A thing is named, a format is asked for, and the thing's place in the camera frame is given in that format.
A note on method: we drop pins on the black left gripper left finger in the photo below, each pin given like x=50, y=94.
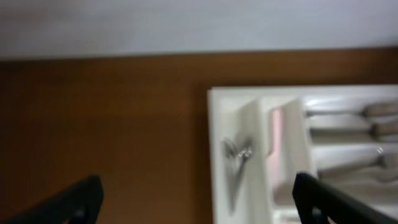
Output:
x=78, y=203

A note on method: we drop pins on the pink handled utensil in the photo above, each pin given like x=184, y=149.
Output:
x=276, y=132

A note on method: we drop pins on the silver tablespoon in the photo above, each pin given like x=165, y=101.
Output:
x=375, y=130
x=374, y=110

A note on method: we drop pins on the silver fork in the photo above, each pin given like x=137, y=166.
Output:
x=387, y=161

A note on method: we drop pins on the small bent spoon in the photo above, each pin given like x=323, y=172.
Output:
x=230, y=159
x=243, y=154

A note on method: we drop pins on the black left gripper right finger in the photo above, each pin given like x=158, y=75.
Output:
x=317, y=202

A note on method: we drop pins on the white plastic cutlery tray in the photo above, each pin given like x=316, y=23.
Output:
x=241, y=113

